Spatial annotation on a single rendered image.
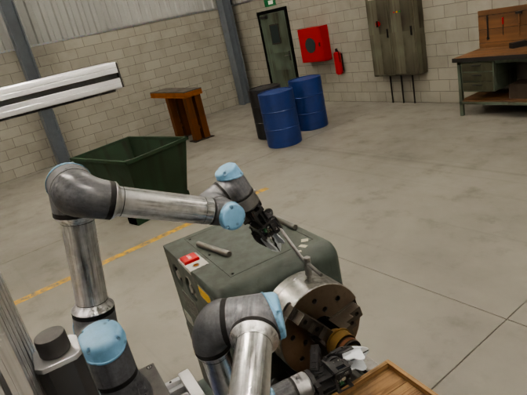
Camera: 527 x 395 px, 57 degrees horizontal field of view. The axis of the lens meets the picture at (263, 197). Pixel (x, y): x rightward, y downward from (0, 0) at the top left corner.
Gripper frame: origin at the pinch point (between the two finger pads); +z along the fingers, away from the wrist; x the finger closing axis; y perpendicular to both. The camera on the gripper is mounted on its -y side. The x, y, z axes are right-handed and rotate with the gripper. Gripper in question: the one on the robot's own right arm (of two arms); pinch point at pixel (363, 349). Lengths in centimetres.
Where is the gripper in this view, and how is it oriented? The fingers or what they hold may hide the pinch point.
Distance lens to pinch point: 154.5
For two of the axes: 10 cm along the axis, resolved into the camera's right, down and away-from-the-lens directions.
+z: 8.9, -3.1, 3.2
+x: -2.0, -9.2, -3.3
